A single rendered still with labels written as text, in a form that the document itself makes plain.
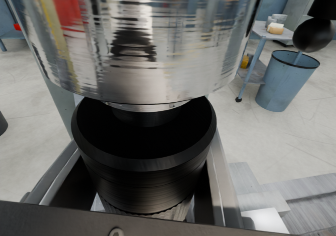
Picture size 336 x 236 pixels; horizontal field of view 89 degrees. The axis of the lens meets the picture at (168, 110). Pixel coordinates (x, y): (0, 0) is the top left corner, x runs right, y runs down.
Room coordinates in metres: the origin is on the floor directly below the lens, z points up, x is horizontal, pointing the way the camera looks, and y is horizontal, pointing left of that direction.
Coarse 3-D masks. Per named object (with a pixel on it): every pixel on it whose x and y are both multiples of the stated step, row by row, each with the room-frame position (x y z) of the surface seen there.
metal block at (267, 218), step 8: (272, 208) 0.11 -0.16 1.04; (248, 216) 0.10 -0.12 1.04; (256, 216) 0.10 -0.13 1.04; (264, 216) 0.10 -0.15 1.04; (272, 216) 0.10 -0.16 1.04; (256, 224) 0.09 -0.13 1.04; (264, 224) 0.09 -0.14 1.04; (272, 224) 0.09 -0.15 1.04; (280, 224) 0.09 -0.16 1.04; (280, 232) 0.08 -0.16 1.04; (288, 232) 0.08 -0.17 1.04
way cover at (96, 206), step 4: (76, 96) 0.35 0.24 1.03; (80, 96) 0.35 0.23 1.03; (76, 100) 0.35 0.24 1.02; (80, 100) 0.35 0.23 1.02; (76, 104) 0.34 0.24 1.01; (96, 196) 0.19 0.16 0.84; (96, 200) 0.18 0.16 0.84; (92, 204) 0.17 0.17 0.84; (96, 204) 0.17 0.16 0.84; (100, 204) 0.17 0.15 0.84; (92, 208) 0.16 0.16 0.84; (96, 208) 0.16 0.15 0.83; (100, 208) 0.16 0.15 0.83
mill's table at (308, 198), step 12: (288, 180) 0.24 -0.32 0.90; (300, 180) 0.24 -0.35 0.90; (312, 180) 0.24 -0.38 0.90; (324, 180) 0.25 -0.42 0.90; (288, 192) 0.21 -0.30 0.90; (300, 192) 0.21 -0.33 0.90; (312, 192) 0.21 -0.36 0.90; (324, 192) 0.21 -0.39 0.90; (288, 204) 0.18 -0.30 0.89; (300, 204) 0.19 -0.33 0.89; (312, 204) 0.18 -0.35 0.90; (324, 204) 0.19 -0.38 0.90; (288, 216) 0.15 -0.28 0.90; (300, 216) 0.16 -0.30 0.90; (312, 216) 0.16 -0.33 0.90; (324, 216) 0.16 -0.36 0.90; (288, 228) 0.13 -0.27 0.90; (300, 228) 0.13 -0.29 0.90; (312, 228) 0.13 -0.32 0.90; (324, 228) 0.14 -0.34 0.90
